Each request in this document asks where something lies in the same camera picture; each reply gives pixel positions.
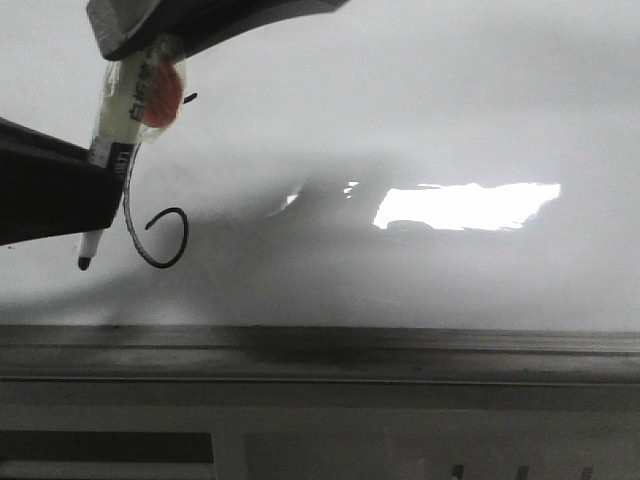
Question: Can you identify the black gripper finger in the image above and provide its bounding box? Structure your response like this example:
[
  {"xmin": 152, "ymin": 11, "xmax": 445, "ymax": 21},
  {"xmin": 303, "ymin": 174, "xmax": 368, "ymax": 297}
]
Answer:
[
  {"xmin": 1, "ymin": 119, "xmax": 123, "ymax": 245},
  {"xmin": 86, "ymin": 0, "xmax": 344, "ymax": 61}
]

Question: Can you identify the white whiteboard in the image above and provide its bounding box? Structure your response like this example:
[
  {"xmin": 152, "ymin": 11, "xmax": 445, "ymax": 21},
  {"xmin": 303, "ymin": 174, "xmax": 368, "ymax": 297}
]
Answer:
[{"xmin": 1, "ymin": 1, "xmax": 639, "ymax": 331}]

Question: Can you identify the grey aluminium whiteboard frame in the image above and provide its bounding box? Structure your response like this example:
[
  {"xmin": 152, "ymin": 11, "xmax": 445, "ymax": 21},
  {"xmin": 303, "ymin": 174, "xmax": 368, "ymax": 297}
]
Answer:
[{"xmin": 1, "ymin": 325, "xmax": 639, "ymax": 385}]

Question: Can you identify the white black whiteboard marker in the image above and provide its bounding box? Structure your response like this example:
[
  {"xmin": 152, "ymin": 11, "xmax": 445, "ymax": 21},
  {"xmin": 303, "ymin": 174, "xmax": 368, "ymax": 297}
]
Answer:
[{"xmin": 88, "ymin": 35, "xmax": 189, "ymax": 269}]

